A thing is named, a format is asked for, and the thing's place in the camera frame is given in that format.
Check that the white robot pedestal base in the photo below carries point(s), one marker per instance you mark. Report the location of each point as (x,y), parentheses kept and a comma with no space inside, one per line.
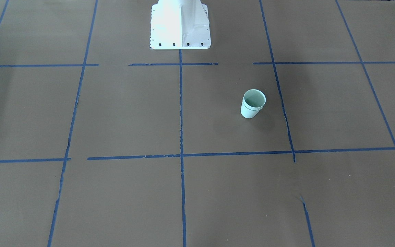
(179,24)

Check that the light green cup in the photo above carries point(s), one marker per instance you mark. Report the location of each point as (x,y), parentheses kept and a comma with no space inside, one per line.
(249,113)
(254,99)

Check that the brown paper table cover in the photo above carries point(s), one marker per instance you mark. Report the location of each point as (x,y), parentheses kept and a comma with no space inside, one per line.
(105,142)

